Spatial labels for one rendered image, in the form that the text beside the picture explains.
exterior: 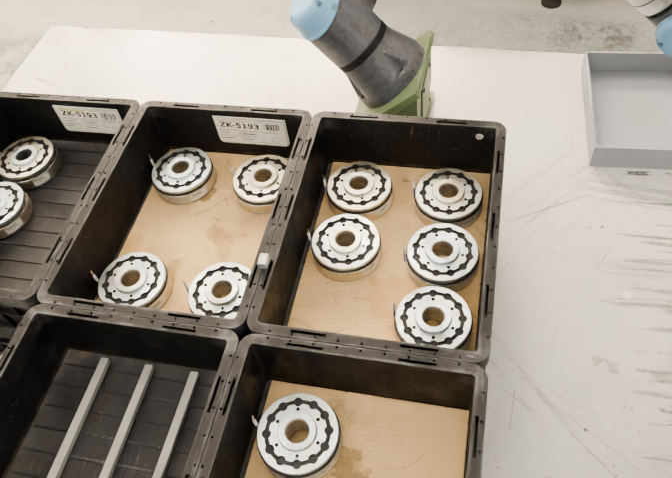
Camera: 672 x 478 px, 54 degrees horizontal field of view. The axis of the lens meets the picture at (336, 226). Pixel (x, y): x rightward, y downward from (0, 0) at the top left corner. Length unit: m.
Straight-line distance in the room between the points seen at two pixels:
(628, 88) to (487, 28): 1.38
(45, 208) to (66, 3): 2.32
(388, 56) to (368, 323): 0.51
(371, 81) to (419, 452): 0.66
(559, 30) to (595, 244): 1.70
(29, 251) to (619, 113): 1.10
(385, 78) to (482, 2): 1.75
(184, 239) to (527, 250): 0.57
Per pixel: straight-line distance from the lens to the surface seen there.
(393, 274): 0.96
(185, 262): 1.04
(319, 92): 1.44
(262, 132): 1.10
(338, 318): 0.93
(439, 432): 0.86
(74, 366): 1.01
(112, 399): 0.96
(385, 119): 1.03
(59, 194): 1.23
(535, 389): 1.03
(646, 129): 1.39
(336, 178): 1.05
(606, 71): 1.50
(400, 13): 2.87
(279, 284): 0.90
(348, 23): 1.18
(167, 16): 3.13
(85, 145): 1.30
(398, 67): 1.22
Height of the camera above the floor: 1.63
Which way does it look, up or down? 52 degrees down
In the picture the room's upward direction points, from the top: 10 degrees counter-clockwise
